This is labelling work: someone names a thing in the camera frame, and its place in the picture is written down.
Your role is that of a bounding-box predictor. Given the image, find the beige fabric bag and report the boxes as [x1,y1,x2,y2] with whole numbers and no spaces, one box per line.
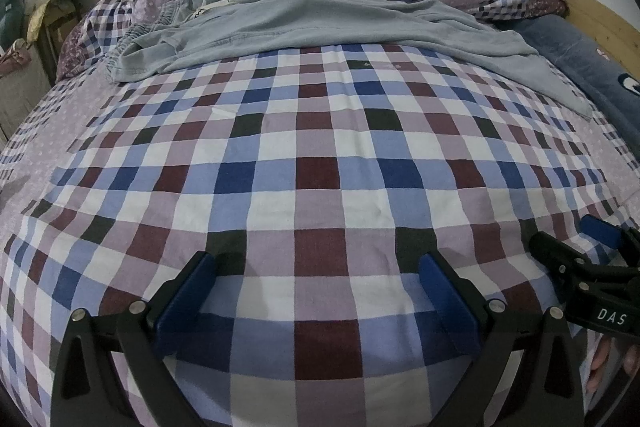
[1,38,51,144]

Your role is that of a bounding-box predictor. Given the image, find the blue plush pillow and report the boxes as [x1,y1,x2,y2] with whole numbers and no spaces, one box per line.
[501,15,640,156]

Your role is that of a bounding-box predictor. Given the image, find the checkered patchwork bed sheet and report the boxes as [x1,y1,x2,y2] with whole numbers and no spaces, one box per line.
[1,44,639,426]

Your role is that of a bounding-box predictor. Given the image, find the person's right hand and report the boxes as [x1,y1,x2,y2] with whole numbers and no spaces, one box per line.
[584,335,640,396]

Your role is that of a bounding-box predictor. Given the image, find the light blue denim pants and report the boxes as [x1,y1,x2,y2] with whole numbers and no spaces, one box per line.
[106,0,592,118]

